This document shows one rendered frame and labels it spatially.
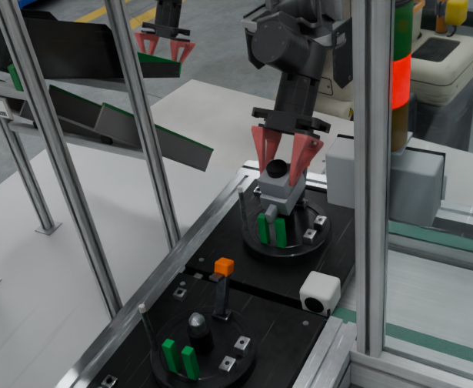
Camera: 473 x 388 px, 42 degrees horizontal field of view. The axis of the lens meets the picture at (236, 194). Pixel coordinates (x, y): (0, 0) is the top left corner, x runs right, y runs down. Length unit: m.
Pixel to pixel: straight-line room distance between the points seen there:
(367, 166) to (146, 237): 0.65
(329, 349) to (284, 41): 0.41
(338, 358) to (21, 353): 0.52
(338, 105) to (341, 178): 0.96
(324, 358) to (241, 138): 0.73
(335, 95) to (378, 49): 1.10
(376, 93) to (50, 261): 0.81
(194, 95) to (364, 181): 1.06
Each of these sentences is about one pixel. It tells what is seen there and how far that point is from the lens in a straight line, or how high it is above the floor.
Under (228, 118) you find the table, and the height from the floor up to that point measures 0.86.
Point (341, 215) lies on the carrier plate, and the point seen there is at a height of 0.97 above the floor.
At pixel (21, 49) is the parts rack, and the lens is 0.74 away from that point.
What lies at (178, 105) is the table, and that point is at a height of 0.86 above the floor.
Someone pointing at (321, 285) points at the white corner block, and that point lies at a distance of 0.88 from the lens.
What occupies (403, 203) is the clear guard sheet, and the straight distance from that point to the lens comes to 0.66.
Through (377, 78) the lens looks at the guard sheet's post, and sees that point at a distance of 0.58.
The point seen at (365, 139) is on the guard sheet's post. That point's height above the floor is 1.29.
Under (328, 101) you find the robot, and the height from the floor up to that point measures 0.80.
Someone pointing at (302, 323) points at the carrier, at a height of 0.97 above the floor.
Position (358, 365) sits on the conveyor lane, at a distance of 0.87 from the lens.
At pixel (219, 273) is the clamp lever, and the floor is 1.06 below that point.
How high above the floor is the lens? 1.62
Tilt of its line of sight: 37 degrees down
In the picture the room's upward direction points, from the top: 9 degrees counter-clockwise
